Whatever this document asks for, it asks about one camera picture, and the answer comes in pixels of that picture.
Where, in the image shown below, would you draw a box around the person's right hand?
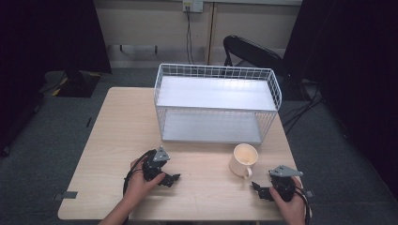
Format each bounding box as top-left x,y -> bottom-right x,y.
269,175 -> 309,225

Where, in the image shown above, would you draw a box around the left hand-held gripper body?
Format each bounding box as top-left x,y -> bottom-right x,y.
142,145 -> 172,183

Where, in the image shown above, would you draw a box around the hand-held gripper cable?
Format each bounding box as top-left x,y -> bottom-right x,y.
293,183 -> 314,225
122,149 -> 157,197

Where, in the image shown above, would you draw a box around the person's left hand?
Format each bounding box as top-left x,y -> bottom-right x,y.
123,156 -> 166,204

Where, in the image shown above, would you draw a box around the black wall cable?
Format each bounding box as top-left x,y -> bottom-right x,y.
185,6 -> 196,66

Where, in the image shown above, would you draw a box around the white wire shelf rack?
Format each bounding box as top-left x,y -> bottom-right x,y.
153,63 -> 283,145

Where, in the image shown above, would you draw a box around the black floor cables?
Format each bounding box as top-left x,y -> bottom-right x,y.
281,82 -> 327,136

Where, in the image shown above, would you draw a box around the black stand base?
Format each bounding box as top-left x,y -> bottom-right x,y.
40,68 -> 102,98

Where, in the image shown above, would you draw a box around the right hand-held gripper cable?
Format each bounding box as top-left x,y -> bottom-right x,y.
293,183 -> 314,225

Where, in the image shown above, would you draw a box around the white wall socket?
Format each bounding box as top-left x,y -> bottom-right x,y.
182,0 -> 205,14

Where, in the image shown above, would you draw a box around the black curtain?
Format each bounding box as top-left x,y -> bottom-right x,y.
282,0 -> 398,201
0,0 -> 113,158

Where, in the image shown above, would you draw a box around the black chair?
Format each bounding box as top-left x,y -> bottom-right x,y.
222,35 -> 290,79

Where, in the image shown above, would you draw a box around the left hand-held gripper cable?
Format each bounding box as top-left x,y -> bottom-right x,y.
122,149 -> 157,197

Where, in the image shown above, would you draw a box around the white cup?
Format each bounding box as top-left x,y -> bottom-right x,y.
228,142 -> 260,180

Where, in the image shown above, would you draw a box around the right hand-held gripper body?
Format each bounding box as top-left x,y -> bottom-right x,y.
268,164 -> 304,203

